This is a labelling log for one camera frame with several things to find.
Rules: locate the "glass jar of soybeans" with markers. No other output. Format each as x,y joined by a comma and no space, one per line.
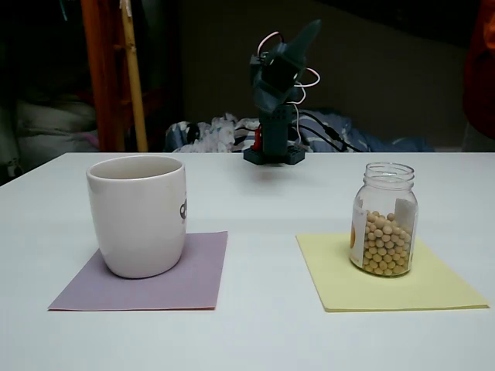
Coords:
383,247

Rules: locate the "red plastic clamp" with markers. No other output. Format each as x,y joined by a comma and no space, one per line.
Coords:
258,140

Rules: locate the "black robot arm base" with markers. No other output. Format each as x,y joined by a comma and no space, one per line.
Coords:
298,155

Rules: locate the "yellow bamboo pole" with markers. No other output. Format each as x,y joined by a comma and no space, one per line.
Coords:
135,85

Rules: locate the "white floral cloth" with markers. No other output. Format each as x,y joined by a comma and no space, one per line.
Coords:
222,131

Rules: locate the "yellow paper mat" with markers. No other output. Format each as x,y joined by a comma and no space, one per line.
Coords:
332,286

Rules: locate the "grey fabric bundle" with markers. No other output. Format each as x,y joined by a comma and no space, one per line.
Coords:
50,120

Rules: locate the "blue checked bedding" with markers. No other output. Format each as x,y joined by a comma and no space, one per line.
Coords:
402,145

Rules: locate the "red-brown wooden post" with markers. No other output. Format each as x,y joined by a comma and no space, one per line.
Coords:
102,77

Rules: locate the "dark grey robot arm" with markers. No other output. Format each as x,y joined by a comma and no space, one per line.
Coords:
276,131

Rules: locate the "purple paper mat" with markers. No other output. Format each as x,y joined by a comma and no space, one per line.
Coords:
174,286

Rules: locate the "white ceramic mug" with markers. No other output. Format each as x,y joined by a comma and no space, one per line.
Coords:
131,216

